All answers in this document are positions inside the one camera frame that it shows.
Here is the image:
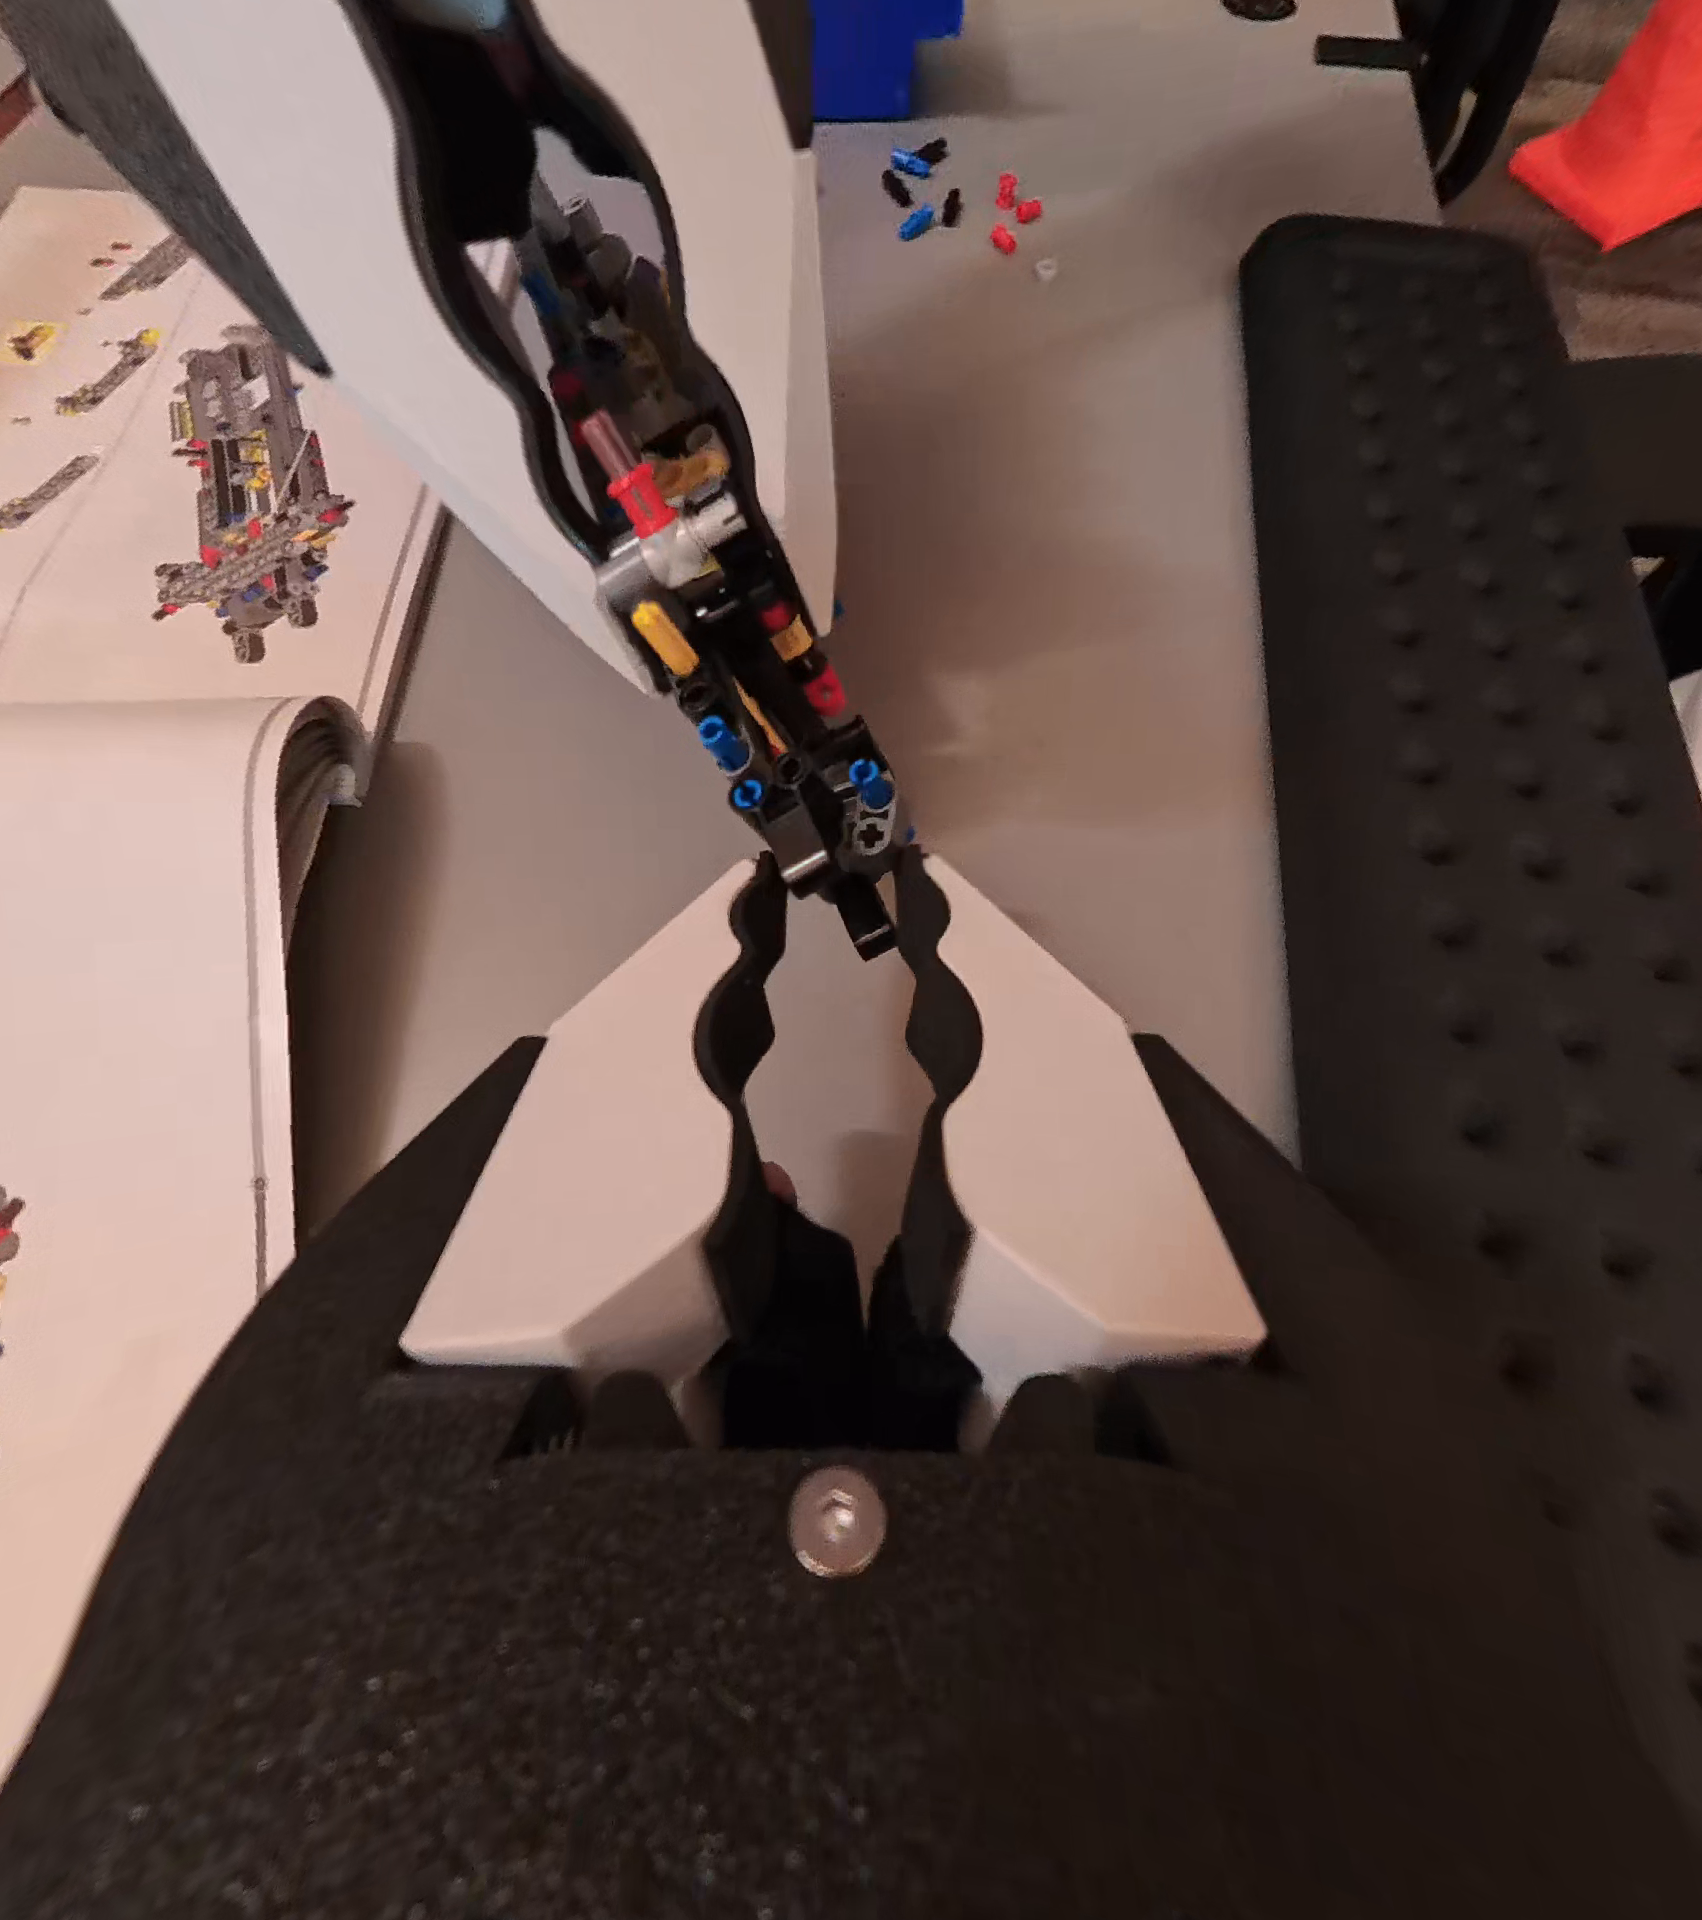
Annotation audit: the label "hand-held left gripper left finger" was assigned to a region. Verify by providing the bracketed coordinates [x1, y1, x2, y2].
[398, 852, 795, 1451]

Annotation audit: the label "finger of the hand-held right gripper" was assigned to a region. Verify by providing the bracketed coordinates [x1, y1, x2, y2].
[525, 0, 845, 642]
[109, 0, 676, 696]

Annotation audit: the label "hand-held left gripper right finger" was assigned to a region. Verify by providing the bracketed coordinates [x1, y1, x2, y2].
[890, 846, 1272, 1451]

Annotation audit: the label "grey lego car chassis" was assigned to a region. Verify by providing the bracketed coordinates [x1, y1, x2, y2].
[513, 181, 917, 966]

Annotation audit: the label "scattered small lego pins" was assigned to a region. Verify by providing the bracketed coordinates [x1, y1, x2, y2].
[878, 138, 1064, 289]

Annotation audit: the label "lego instruction booklet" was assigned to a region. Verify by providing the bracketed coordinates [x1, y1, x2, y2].
[0, 182, 453, 1878]

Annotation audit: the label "blue plastic bin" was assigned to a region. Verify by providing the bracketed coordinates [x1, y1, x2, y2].
[808, 0, 968, 122]

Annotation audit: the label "black perforated mat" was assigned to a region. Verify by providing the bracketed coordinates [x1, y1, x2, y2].
[1238, 215, 1702, 1920]

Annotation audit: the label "black mesh office chair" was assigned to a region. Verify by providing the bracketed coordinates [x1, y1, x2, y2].
[1312, 0, 1562, 209]

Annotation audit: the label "orange traffic cone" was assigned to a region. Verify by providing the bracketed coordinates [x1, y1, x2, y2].
[1509, 0, 1702, 253]

